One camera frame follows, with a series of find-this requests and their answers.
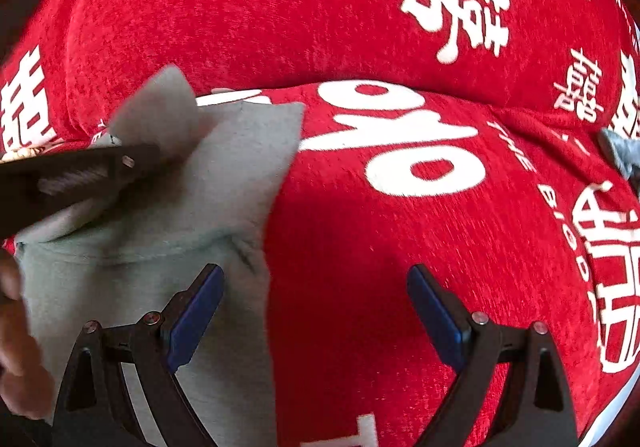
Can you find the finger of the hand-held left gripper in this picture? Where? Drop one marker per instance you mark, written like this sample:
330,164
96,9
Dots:
75,177

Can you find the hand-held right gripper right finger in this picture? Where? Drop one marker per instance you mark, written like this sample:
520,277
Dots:
434,319

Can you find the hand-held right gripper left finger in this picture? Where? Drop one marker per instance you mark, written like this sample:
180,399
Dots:
196,314

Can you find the grey knit garment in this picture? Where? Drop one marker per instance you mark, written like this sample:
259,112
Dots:
225,187

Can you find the person's left hand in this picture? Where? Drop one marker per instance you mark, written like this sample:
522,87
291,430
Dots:
20,357

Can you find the cream cloth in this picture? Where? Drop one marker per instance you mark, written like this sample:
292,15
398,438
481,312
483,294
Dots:
22,154

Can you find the red printed sofa cover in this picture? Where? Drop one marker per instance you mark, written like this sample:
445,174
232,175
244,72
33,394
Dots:
360,247

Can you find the blue-grey crumpled cloth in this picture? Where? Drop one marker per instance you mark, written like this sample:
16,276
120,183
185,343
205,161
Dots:
622,149

